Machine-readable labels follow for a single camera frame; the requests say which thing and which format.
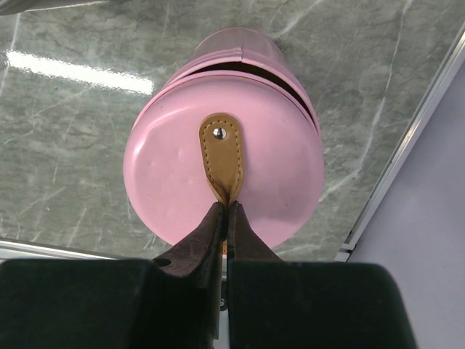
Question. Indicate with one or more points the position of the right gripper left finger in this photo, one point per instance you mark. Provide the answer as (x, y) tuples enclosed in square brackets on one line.
[(171, 301)]

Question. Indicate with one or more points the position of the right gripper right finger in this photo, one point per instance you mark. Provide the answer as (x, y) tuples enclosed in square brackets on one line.
[(277, 304)]

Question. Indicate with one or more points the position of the pink round lid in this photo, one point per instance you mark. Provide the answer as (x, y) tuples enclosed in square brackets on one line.
[(224, 136)]

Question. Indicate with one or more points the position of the pink cylindrical container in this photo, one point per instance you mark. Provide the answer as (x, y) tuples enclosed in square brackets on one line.
[(246, 50)]

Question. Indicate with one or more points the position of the aluminium rail frame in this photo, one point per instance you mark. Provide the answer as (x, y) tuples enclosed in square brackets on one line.
[(65, 118)]

